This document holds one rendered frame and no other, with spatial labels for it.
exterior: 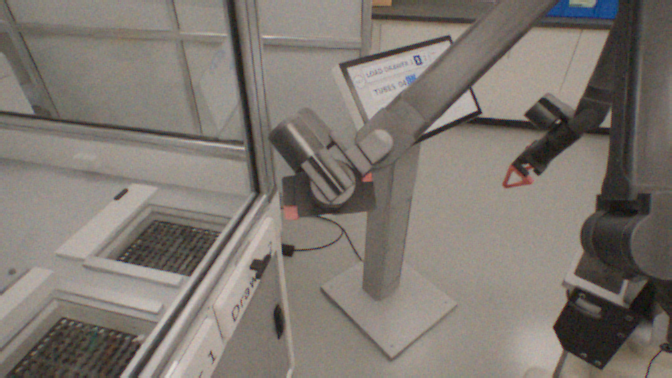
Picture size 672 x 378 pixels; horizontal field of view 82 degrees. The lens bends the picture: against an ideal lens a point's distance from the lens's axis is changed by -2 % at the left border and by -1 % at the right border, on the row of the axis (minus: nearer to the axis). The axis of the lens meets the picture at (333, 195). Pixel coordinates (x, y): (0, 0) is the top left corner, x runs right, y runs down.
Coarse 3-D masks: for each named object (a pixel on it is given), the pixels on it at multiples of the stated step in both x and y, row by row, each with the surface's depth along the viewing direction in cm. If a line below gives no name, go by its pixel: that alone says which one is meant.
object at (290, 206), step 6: (294, 174) 59; (282, 180) 60; (288, 180) 60; (282, 186) 60; (288, 186) 60; (288, 192) 60; (294, 192) 60; (288, 198) 60; (294, 198) 60; (288, 204) 60; (294, 204) 60; (288, 210) 60; (294, 210) 60; (288, 216) 60; (294, 216) 60
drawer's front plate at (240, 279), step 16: (272, 224) 100; (256, 240) 93; (272, 240) 102; (256, 256) 92; (240, 272) 85; (224, 288) 81; (240, 288) 86; (224, 304) 79; (240, 304) 87; (224, 320) 80; (224, 336) 84
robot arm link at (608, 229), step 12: (612, 216) 48; (624, 216) 46; (600, 228) 48; (612, 228) 46; (600, 240) 48; (612, 240) 46; (600, 252) 49; (612, 252) 46; (612, 264) 48; (624, 264) 45; (624, 276) 46; (636, 276) 44
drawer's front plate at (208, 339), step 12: (204, 324) 74; (216, 324) 76; (204, 336) 72; (216, 336) 77; (192, 348) 70; (204, 348) 73; (216, 348) 78; (180, 360) 68; (192, 360) 69; (204, 360) 73; (216, 360) 79; (180, 372) 66; (192, 372) 70; (204, 372) 74
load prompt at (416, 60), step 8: (408, 56) 127; (416, 56) 129; (424, 56) 131; (376, 64) 120; (384, 64) 122; (392, 64) 123; (400, 64) 125; (408, 64) 127; (416, 64) 129; (424, 64) 130; (368, 72) 118; (376, 72) 120; (384, 72) 121; (392, 72) 123; (400, 72) 124; (368, 80) 118; (376, 80) 119
